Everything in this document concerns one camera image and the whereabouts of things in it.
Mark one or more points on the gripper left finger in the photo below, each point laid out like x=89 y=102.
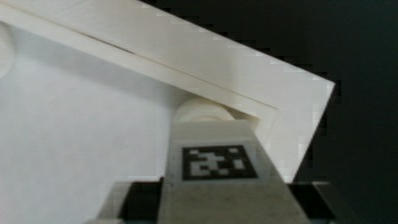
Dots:
x=112 y=205

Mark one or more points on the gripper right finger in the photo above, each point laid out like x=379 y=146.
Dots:
x=343 y=216

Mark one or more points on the white leg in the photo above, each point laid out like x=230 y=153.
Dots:
x=223 y=186

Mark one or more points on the white square tabletop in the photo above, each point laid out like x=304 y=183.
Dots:
x=84 y=128

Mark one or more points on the white U-shaped obstacle fence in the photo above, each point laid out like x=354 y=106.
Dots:
x=143 y=39

